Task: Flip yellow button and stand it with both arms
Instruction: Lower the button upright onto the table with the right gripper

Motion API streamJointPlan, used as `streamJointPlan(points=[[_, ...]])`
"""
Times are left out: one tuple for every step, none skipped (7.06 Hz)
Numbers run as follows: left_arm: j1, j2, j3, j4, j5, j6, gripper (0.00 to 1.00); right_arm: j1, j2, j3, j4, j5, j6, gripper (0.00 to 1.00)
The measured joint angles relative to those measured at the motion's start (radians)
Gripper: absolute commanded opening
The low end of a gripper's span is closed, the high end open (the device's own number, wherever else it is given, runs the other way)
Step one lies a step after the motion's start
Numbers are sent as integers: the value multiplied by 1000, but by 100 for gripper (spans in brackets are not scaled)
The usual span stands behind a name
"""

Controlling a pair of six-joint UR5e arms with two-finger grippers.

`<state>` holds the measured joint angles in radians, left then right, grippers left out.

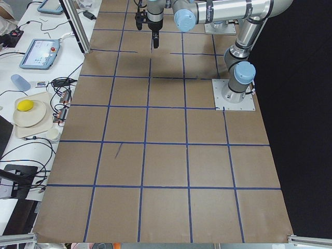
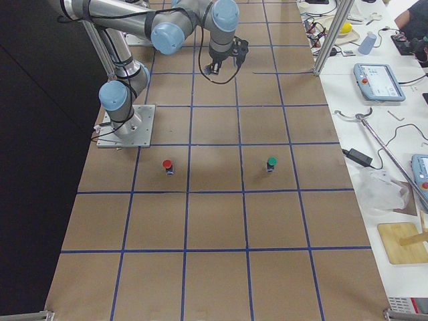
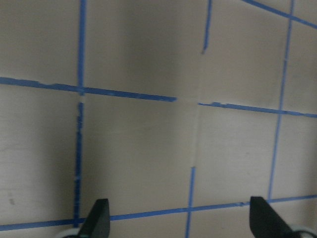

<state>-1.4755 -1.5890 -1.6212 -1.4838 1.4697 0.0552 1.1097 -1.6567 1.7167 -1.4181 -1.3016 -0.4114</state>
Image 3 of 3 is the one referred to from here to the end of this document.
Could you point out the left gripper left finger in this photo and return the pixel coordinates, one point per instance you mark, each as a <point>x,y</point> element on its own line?
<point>97,223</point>

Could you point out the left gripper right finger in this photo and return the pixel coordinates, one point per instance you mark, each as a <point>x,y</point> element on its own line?
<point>264,222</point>

